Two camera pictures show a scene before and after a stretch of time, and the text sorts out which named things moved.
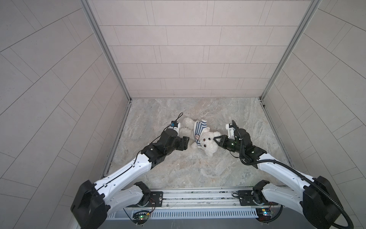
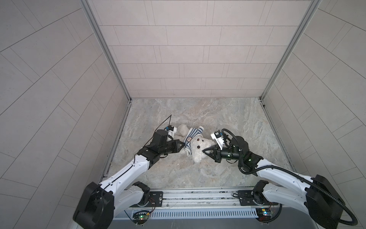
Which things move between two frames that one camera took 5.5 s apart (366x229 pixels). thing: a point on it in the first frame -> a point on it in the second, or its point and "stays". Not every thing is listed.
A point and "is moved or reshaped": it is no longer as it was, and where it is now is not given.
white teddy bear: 207,142 is moved or reshaped
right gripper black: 226,140 -> 217,154
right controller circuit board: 264,214 stays
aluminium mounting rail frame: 197,199 stays
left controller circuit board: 140,217 stays
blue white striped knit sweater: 198,127 is moved or reshaped
